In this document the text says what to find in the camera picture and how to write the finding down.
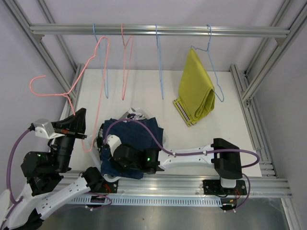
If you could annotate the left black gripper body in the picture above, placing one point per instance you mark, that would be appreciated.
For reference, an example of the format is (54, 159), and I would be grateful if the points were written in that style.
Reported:
(64, 146)

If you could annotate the olive yellow trousers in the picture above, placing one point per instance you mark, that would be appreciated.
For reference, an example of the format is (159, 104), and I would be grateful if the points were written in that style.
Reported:
(196, 97)

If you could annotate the pink hanger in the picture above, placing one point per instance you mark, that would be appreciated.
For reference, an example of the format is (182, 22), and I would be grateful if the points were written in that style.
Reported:
(128, 49)
(92, 92)

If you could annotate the aluminium hanging rail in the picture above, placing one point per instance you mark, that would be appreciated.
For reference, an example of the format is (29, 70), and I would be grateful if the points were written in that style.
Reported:
(160, 30)

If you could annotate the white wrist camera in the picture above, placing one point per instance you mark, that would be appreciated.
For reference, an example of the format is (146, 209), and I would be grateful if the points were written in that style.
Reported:
(113, 142)
(43, 128)

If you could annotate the aluminium frame left struts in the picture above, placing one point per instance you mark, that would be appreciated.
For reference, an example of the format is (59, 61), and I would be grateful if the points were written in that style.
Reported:
(35, 38)

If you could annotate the aluminium frame right struts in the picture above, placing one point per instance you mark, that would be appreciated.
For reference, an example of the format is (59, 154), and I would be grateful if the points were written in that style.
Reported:
(291, 16)

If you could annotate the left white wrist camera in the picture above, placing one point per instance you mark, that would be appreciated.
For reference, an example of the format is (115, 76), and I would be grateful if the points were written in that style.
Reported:
(43, 128)

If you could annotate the white plastic basket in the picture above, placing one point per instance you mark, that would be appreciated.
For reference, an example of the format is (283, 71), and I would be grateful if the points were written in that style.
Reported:
(151, 154)

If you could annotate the grey white printed trousers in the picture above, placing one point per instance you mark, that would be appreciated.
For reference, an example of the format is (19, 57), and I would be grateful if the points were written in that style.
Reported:
(100, 139)

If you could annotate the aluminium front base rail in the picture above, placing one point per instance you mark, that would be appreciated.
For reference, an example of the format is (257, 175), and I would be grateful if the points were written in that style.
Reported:
(189, 185)

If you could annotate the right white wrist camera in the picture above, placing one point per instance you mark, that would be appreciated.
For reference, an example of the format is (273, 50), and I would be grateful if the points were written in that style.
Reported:
(113, 142)

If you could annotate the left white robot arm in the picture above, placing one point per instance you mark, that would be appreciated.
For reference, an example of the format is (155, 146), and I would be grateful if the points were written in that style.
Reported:
(44, 171)

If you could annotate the navy blue trousers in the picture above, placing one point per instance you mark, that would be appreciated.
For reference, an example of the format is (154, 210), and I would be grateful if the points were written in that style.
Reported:
(129, 133)

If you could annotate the grey slotted cable duct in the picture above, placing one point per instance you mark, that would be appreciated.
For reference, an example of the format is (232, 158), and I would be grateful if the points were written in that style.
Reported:
(172, 201)

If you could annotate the aluminium frame struts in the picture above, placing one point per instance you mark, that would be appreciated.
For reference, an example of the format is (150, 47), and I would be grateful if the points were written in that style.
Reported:
(35, 38)
(291, 16)

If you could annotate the light blue hanger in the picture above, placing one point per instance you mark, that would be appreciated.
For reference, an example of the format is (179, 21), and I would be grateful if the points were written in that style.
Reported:
(159, 62)
(103, 62)
(208, 51)

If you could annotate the purple camouflage trousers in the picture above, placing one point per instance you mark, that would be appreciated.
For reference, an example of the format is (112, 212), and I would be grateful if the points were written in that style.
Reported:
(135, 114)

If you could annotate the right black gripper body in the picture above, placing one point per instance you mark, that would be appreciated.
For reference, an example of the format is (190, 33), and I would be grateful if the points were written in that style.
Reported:
(123, 168)

